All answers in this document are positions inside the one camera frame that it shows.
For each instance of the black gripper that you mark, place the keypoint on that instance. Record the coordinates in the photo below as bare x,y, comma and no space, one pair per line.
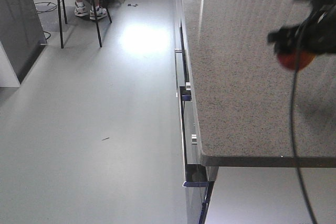
317,31

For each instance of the red yellow apple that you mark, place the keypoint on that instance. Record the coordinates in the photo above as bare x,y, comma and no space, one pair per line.
291,61

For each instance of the grey speckled kitchen counter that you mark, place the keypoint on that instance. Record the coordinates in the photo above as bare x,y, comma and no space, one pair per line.
241,98

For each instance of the seated person's legs and sneakers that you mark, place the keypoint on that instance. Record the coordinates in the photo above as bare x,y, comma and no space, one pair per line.
81,10

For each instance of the dark grey cabinet panel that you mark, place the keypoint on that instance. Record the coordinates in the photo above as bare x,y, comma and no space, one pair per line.
22,40

